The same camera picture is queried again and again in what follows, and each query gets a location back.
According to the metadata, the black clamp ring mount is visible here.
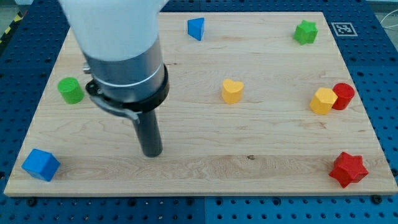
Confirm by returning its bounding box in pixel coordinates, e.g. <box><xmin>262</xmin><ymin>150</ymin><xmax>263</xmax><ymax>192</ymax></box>
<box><xmin>85</xmin><ymin>65</ymin><xmax>170</xmax><ymax>124</ymax></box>

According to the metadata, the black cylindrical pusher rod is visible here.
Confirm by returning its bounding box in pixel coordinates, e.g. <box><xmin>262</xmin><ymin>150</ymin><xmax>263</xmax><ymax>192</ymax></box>
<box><xmin>133</xmin><ymin>110</ymin><xmax>163</xmax><ymax>157</ymax></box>

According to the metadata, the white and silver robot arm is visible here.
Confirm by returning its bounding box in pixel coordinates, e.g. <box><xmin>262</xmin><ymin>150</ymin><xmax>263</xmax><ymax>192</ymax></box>
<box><xmin>59</xmin><ymin>0</ymin><xmax>169</xmax><ymax>157</ymax></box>

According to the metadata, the yellow hexagon block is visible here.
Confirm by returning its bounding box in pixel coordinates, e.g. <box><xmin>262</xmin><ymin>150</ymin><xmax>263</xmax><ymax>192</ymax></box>
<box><xmin>309</xmin><ymin>88</ymin><xmax>338</xmax><ymax>115</ymax></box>

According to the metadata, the green cylinder block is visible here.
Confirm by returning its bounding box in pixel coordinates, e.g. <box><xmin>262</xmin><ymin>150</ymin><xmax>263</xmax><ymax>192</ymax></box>
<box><xmin>57</xmin><ymin>77</ymin><xmax>85</xmax><ymax>105</ymax></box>

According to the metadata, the yellow heart block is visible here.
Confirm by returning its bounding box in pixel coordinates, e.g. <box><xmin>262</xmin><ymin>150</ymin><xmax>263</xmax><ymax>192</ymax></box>
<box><xmin>221</xmin><ymin>78</ymin><xmax>244</xmax><ymax>104</ymax></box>

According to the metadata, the blue triangle block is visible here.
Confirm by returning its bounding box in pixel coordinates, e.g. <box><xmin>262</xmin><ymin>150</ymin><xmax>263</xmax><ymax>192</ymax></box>
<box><xmin>187</xmin><ymin>17</ymin><xmax>205</xmax><ymax>41</ymax></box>

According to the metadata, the blue cube block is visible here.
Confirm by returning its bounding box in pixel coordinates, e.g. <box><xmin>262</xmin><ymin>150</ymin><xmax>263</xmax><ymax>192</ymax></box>
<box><xmin>21</xmin><ymin>149</ymin><xmax>60</xmax><ymax>182</ymax></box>

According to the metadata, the wooden board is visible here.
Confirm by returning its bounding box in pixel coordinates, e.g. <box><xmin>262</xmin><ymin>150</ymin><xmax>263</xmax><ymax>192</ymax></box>
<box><xmin>4</xmin><ymin>12</ymin><xmax>397</xmax><ymax>197</ymax></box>

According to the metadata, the black yellow hazard tape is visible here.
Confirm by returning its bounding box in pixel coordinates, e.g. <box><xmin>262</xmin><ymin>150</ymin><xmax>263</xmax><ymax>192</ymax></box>
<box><xmin>1</xmin><ymin>11</ymin><xmax>24</xmax><ymax>45</ymax></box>

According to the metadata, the green star block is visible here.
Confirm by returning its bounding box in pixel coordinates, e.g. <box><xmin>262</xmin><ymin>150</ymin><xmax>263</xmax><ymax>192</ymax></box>
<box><xmin>293</xmin><ymin>20</ymin><xmax>318</xmax><ymax>45</ymax></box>

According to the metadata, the red star block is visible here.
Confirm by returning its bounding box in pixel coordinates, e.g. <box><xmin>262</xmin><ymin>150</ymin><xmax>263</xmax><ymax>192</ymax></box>
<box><xmin>329</xmin><ymin>152</ymin><xmax>369</xmax><ymax>188</ymax></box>

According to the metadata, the red cylinder block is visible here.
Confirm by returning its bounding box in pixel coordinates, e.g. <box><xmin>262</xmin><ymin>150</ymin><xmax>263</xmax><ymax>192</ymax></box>
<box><xmin>332</xmin><ymin>83</ymin><xmax>355</xmax><ymax>110</ymax></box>

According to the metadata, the white fiducial marker tag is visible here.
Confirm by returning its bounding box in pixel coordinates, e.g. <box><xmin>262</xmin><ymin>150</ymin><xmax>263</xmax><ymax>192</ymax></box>
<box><xmin>331</xmin><ymin>22</ymin><xmax>358</xmax><ymax>37</ymax></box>

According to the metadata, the white cable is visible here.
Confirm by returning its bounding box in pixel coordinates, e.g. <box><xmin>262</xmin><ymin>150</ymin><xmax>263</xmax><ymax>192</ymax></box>
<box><xmin>379</xmin><ymin>8</ymin><xmax>398</xmax><ymax>31</ymax></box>

